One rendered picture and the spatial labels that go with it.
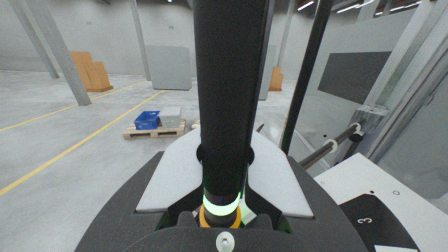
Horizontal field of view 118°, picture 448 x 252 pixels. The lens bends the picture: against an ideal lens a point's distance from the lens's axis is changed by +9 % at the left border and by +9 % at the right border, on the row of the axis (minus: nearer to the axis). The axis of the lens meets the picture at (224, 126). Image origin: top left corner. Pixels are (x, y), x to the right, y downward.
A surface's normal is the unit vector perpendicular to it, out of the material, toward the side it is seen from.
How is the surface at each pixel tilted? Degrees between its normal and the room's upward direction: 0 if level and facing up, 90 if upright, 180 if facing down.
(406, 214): 50
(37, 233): 0
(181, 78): 90
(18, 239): 0
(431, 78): 90
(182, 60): 90
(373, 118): 90
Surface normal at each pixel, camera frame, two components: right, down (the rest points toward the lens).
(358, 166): -0.74, -0.60
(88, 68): 0.04, 0.47
